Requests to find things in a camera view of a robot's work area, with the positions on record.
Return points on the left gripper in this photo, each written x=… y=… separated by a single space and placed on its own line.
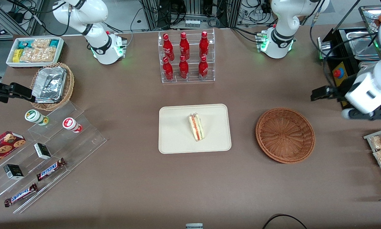
x=345 y=87

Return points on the triangular sandwich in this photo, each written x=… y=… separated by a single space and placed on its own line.
x=196 y=127

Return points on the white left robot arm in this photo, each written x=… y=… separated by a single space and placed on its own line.
x=282 y=19

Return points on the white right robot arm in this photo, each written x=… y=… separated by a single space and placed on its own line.
x=98 y=12

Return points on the round brown wicker basket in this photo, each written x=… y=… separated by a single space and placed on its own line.
x=285 y=135

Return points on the tan wicker basket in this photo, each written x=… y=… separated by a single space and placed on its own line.
x=70 y=84

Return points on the cream rectangular tray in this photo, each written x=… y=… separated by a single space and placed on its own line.
x=174 y=130

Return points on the red emergency stop button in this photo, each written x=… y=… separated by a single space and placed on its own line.
x=337 y=72

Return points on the white rectangular snack bin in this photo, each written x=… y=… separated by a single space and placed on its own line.
x=12 y=63

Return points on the green lid snack cup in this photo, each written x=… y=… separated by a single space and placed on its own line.
x=33 y=116

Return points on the yellow snack packet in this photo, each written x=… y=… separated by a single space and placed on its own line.
x=16 y=55

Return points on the stacked aluminium foil trays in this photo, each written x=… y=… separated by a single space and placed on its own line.
x=50 y=84

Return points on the silver box with green light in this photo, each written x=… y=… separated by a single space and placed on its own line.
x=324 y=47

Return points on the large rice cracker bag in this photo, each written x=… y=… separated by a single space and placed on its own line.
x=37 y=54

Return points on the teal snack packet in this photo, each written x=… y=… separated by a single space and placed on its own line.
x=54 y=43
x=23 y=44

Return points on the red cookie box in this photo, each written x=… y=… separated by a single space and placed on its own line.
x=2 y=148

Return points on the small rice cracker bag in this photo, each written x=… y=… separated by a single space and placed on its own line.
x=40 y=43

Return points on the black food warmer case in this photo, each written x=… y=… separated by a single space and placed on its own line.
x=359 y=44

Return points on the small black box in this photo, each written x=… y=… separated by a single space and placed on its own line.
x=13 y=171
x=42 y=151

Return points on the red lid snack cup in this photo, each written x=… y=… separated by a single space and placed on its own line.
x=70 y=124

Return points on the brown Snickers bar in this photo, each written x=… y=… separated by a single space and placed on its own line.
x=50 y=169
x=21 y=195

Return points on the clear acrylic stepped stand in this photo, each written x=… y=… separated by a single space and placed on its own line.
x=82 y=143

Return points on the red cola bottle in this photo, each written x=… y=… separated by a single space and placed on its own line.
x=183 y=68
x=204 y=44
x=168 y=70
x=203 y=68
x=184 y=46
x=168 y=46

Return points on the clear acrylic bottle rack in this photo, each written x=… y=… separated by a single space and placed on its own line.
x=193 y=79

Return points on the white connector block row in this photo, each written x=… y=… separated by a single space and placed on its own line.
x=192 y=23

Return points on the aluminium profile rack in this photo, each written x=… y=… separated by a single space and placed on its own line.
x=193 y=9

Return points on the small grey device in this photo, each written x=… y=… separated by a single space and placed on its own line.
x=194 y=226

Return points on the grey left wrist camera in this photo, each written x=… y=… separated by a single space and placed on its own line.
x=362 y=115

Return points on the metal shelf frame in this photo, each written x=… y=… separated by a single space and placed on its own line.
x=24 y=16

